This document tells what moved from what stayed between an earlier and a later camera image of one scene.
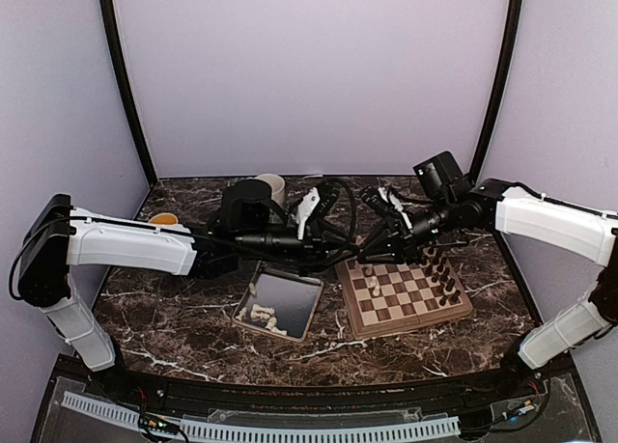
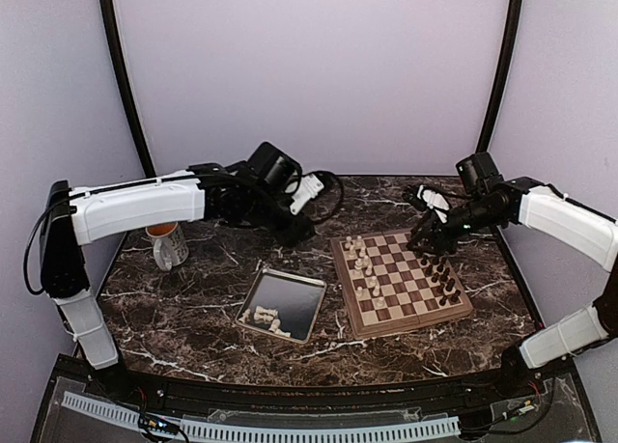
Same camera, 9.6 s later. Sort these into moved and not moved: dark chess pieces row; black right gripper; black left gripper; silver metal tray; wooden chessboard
Moved: black right gripper; black left gripper
Not moved: dark chess pieces row; silver metal tray; wooden chessboard
